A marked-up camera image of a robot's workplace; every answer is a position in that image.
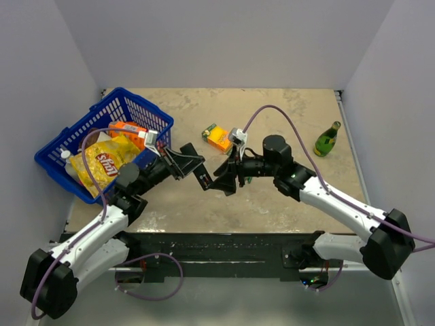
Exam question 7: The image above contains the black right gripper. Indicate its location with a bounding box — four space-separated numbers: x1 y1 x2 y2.
210 143 279 194

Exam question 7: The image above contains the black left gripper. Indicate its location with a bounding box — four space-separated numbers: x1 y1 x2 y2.
136 145 205 196

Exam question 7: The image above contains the black remote control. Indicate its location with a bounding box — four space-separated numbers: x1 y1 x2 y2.
193 164 213 191

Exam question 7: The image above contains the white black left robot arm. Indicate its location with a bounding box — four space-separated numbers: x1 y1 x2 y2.
20 143 205 321

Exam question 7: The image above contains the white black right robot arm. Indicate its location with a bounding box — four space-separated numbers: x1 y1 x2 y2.
211 134 415 280

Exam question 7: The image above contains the orange yellow battery pack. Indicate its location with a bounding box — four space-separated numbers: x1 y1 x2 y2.
201 124 232 154

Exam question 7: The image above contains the orange carton box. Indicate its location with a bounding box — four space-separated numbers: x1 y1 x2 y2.
107 121 148 151

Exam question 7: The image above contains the yellow chips bag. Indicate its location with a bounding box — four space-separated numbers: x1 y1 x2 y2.
71 135 141 198

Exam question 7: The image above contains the blue plastic basket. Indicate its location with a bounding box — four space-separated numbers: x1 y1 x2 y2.
34 87 174 204

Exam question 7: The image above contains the brown white package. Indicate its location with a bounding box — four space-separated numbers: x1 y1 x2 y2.
85 128 111 148

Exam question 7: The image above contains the green glass bottle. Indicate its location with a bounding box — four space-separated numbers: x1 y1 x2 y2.
313 121 341 157

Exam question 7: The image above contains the white plastic bottle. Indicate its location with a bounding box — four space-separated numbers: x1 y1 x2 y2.
60 149 82 185

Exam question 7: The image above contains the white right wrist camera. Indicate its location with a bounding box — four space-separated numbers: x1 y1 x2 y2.
228 128 248 157

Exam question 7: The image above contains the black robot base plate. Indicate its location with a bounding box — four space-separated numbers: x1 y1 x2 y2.
116 232 340 288

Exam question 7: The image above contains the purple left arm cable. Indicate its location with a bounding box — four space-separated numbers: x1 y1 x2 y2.
31 128 145 321

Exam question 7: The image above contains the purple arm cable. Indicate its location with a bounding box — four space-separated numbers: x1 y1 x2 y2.
243 105 435 253
31 128 145 321

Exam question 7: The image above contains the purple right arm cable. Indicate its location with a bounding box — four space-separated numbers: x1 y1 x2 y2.
243 105 435 253

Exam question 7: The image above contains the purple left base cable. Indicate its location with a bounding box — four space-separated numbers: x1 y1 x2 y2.
114 253 185 302

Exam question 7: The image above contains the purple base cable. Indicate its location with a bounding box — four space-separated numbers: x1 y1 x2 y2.
304 259 344 293
114 253 185 302

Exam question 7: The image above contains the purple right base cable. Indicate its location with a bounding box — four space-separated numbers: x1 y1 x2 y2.
304 259 344 293

